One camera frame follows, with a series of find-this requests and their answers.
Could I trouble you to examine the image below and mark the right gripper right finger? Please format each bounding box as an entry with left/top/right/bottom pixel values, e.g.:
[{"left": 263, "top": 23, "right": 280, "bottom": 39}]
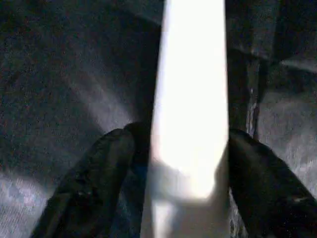
[{"left": 229, "top": 129, "right": 317, "bottom": 238}]

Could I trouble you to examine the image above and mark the white plastic table leg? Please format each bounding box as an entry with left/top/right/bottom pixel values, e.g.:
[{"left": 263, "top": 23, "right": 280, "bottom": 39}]
[{"left": 140, "top": 0, "right": 230, "bottom": 238}]

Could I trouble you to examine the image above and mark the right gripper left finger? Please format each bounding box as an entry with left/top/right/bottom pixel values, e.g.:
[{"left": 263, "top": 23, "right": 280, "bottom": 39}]
[{"left": 32, "top": 128, "right": 136, "bottom": 238}]

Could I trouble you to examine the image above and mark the black work surface mat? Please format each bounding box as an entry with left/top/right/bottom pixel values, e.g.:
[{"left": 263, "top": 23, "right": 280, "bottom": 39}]
[{"left": 0, "top": 0, "right": 317, "bottom": 238}]

